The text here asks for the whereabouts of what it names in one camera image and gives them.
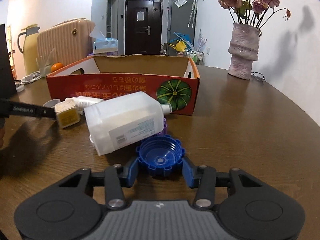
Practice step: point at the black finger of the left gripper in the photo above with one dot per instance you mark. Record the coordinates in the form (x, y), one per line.
(9, 108)

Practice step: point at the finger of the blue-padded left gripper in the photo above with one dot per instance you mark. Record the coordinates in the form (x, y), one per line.
(118, 176)

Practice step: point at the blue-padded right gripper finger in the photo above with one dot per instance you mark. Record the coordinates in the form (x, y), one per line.
(202, 178)

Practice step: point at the small white cup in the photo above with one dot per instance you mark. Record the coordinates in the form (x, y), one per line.
(51, 103)

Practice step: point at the blue plastic cap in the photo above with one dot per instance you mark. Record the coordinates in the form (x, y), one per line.
(161, 156)

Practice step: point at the white plastic jug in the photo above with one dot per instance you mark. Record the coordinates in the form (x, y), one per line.
(125, 120)

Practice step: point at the purple plastic cap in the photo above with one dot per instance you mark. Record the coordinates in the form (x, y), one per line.
(165, 129)

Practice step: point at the white spray bottle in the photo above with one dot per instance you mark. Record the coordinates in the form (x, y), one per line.
(82, 102)

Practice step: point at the black paper bag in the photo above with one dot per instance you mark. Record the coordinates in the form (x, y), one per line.
(7, 83)

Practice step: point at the clear glass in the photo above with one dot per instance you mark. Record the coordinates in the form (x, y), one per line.
(45, 63)

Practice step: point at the orange fruit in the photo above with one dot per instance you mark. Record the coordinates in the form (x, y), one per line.
(56, 66)

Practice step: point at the yellow thermos jug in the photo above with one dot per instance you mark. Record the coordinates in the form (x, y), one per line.
(29, 49)

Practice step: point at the pink ribbed suitcase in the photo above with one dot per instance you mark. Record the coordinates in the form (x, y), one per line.
(70, 40)

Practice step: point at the red cardboard pumpkin box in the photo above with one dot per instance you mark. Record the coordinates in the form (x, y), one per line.
(168, 79)

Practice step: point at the tissue pack blue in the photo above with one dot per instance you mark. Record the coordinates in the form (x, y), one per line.
(102, 44)

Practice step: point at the eyeglasses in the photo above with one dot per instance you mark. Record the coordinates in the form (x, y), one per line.
(258, 76)

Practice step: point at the pink textured vase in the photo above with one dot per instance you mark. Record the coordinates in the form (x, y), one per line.
(244, 48)

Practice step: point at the yellow blue toy pile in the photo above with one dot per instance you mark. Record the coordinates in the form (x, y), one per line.
(180, 45)

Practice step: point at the dark entrance door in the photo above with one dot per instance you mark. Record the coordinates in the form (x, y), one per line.
(143, 27)

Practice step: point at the grey refrigerator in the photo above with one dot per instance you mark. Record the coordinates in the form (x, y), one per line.
(178, 23)

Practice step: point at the dried pink flowers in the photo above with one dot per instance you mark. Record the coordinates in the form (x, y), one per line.
(253, 12)

